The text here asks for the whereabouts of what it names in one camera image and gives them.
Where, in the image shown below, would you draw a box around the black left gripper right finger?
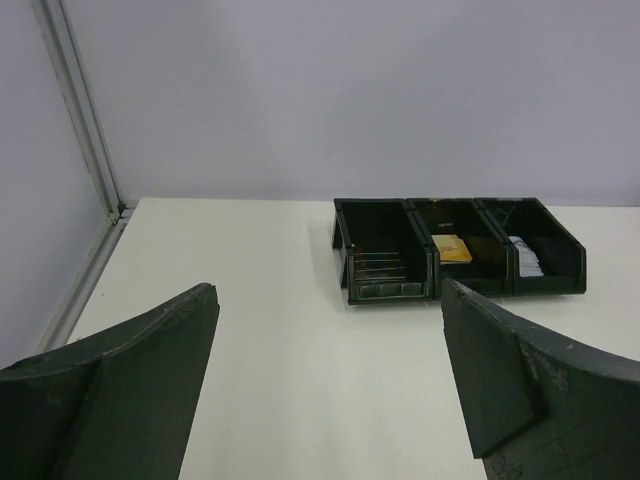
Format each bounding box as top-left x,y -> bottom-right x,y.
441,280 -> 639,479

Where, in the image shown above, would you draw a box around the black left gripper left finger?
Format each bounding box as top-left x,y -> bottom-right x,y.
1,283 -> 220,479

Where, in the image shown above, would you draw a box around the silver cards in bin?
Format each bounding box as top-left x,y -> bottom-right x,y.
509,236 -> 544,278

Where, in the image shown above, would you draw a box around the gold cards in bin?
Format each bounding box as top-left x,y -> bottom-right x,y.
432,234 -> 473,265

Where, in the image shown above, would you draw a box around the dark cards in bin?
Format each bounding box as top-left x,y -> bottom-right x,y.
354,245 -> 407,282

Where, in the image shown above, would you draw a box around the black right storage bin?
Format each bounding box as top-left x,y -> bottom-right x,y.
476,197 -> 587,296

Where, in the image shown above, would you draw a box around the black middle storage bin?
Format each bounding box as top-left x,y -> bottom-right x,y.
408,198 -> 513,297

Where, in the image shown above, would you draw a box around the aluminium left frame post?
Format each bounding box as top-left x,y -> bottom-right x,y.
31,1 -> 133,353

